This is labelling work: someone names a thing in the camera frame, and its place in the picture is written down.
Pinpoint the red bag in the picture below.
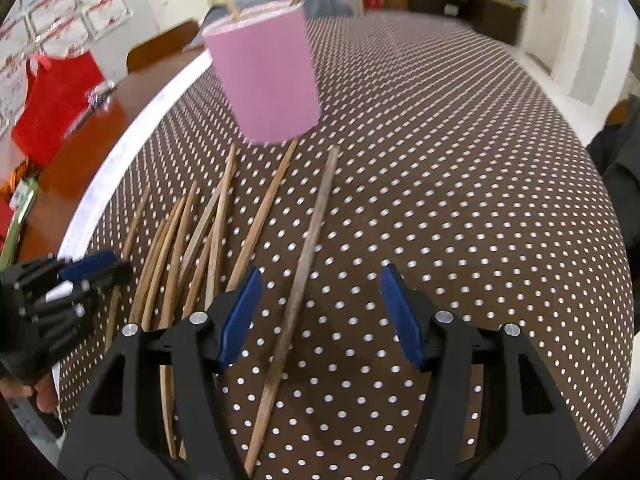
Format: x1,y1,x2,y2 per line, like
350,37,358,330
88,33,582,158
10,52,107,167

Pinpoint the pink cup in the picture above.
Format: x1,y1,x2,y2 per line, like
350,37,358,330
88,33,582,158
202,1,322,147

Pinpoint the dark wooden desk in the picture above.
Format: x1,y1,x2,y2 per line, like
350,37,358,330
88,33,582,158
409,0,528,46

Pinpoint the green and white packet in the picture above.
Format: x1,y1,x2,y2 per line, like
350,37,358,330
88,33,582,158
0,179,39,267

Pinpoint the person's left hand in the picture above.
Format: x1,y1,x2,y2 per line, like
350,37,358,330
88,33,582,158
0,375,61,413

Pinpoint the clear plastic packet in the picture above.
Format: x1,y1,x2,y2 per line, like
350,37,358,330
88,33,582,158
87,84,119,112

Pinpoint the brown polka dot tablecloth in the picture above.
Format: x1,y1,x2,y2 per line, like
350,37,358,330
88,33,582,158
57,12,631,480

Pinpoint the group of award certificates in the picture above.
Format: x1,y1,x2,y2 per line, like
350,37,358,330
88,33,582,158
0,0,137,111

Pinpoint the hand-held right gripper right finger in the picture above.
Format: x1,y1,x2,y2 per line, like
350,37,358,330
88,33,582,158
379,264,588,480

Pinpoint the grey garment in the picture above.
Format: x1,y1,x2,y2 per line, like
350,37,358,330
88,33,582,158
277,0,353,20

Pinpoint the grey weathered chopstick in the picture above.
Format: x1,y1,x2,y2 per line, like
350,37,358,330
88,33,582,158
245,146,341,476

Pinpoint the wooden chair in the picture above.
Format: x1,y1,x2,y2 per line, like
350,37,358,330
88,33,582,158
126,20,201,73

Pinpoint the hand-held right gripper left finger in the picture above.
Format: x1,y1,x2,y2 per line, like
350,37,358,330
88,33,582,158
57,266,264,480

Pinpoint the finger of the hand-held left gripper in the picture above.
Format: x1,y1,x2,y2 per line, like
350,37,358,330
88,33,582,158
59,252,133,288
30,280,93,323

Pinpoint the bunch of wooden chopsticks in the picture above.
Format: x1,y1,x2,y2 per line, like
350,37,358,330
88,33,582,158
105,140,301,461

